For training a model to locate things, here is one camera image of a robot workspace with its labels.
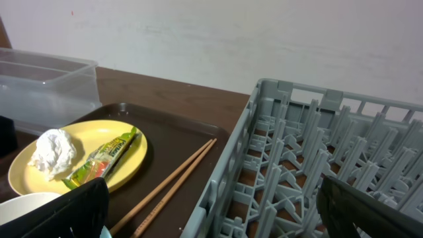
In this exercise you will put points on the green snack wrapper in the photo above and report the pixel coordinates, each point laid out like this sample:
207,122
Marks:
101,161

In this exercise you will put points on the blue bowl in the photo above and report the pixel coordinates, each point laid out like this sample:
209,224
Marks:
105,233

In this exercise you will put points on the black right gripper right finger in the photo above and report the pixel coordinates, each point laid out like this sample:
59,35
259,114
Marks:
343,209

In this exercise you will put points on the clear plastic bin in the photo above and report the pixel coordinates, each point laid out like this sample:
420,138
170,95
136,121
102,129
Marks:
41,91

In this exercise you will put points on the black bin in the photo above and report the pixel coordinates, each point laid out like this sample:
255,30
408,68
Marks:
8,139

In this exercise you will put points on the crumpled white tissue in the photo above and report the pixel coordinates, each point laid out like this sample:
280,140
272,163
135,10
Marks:
54,153

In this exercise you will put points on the white cup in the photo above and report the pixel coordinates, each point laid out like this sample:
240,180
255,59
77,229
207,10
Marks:
21,205

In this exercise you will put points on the yellow plate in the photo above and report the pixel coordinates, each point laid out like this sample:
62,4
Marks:
86,137

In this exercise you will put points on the dark brown tray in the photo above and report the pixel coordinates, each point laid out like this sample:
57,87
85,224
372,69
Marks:
171,140

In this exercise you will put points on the right wooden chopstick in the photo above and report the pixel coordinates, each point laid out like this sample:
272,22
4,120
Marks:
153,214

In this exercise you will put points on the wooden chopstick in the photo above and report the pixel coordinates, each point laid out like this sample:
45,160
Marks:
159,188
153,214

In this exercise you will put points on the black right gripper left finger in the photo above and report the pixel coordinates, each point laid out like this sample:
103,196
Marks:
79,213

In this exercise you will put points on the grey dishwasher rack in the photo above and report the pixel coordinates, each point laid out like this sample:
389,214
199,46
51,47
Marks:
291,136

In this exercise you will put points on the left wooden chopstick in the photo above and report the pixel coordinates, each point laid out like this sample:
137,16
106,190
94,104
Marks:
159,188

